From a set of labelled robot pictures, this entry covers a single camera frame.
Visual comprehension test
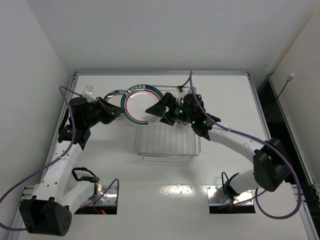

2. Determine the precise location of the green-rimmed white plate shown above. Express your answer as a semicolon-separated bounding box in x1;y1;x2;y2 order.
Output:
120;84;164;126
103;89;125;107

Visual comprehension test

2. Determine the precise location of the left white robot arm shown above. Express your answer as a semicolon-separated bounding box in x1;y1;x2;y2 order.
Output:
19;96;125;237

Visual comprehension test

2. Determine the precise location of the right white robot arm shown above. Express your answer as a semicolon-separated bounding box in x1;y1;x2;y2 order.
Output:
145;92;291;203

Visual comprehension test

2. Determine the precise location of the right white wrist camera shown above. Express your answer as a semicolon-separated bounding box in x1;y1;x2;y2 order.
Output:
175;86;188;98

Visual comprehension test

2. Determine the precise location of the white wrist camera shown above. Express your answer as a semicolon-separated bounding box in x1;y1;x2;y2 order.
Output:
175;86;188;98
82;85;94;99

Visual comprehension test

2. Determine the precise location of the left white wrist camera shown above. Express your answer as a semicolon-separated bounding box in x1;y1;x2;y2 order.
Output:
82;85;94;99

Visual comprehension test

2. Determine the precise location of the metal wire dish rack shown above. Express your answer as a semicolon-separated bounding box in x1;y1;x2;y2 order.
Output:
134;84;201;160

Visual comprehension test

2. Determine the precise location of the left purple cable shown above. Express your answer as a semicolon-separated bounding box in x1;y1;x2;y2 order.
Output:
0;85;120;231

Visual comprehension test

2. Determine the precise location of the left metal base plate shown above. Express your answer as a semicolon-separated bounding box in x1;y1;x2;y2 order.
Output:
83;184;118;207

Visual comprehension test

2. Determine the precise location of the metal base plate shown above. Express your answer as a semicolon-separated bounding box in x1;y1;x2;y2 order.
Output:
206;185;254;207
83;184;118;207

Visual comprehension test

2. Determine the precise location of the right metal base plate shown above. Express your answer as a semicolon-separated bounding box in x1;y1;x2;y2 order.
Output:
206;185;254;207

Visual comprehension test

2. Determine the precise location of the black wall cable with plug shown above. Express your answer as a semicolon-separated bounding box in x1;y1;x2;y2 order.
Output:
264;73;295;118

